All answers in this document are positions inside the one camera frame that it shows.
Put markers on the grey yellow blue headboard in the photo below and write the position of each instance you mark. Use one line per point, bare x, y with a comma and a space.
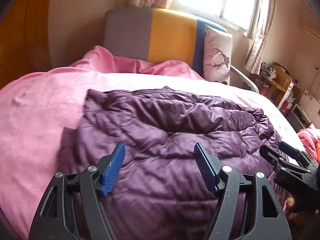
157, 35

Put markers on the deer print pillow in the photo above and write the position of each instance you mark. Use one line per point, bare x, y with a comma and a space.
217, 55

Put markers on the purple quilted down jacket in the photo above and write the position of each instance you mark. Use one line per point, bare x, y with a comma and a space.
160, 193

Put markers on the bright window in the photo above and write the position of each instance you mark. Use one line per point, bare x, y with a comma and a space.
239, 15

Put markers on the pink bed blanket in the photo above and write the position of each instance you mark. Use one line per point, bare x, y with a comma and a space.
36, 107

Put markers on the red pink bedding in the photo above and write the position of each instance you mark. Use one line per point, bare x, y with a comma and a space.
311, 141

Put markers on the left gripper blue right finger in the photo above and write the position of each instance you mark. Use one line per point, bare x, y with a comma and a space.
263, 216

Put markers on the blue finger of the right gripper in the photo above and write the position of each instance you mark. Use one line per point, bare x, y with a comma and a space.
278, 161
299, 156

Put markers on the pink patterned curtain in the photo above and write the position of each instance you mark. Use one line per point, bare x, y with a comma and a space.
267, 10

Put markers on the grey curved bed rail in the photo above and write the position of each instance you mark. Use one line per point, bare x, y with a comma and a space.
245, 79

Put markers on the wooden desk with clutter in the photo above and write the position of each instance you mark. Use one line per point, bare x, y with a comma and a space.
275, 83

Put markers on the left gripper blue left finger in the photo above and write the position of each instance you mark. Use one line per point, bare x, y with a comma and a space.
55, 216

